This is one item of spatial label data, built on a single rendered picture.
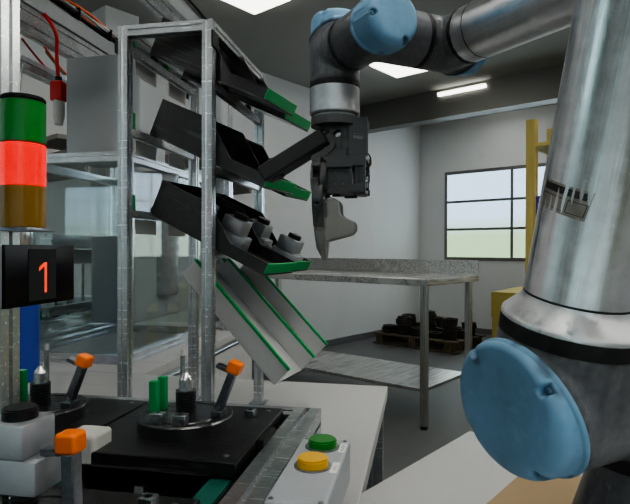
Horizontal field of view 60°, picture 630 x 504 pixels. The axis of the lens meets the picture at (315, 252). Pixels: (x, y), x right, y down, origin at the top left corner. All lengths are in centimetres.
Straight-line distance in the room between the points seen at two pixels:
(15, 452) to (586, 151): 52
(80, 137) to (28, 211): 152
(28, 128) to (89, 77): 154
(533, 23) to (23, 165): 61
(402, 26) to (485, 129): 786
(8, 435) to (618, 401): 50
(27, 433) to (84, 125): 177
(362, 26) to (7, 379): 61
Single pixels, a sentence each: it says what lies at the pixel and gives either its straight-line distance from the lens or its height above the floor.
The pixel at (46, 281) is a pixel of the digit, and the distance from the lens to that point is 74.
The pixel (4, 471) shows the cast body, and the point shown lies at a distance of 57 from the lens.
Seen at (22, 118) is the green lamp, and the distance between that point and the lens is 74.
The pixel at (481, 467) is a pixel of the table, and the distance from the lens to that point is 106.
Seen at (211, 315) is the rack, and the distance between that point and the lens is 104.
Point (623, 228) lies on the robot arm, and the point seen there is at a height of 125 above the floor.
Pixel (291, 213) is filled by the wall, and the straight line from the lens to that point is 650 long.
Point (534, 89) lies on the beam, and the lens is 669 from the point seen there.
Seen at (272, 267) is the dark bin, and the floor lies 120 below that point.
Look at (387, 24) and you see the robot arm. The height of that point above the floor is 152.
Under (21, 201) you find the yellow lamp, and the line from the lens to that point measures 72.
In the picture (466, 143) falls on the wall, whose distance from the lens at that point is 869.
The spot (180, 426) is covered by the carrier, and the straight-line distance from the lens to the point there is 82.
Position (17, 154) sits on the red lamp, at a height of 134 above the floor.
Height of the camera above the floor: 124
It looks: level
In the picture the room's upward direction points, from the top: straight up
